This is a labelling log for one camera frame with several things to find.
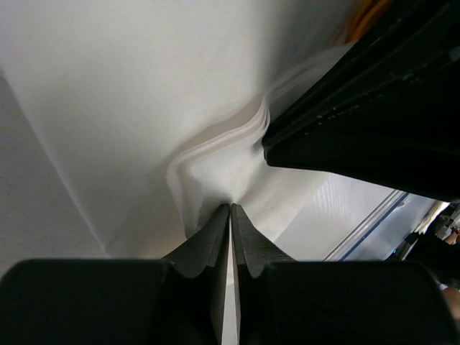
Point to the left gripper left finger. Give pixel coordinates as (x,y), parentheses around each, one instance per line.
(178,299)

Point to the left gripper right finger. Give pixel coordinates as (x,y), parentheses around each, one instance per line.
(280,300)

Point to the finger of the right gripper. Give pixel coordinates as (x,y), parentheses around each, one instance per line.
(388,111)

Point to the orange plastic spoon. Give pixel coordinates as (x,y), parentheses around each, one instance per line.
(367,15)

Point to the white paper napkin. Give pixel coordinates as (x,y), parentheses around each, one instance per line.
(153,112)

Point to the aluminium mounting rail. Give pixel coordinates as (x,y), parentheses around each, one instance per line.
(367,226)

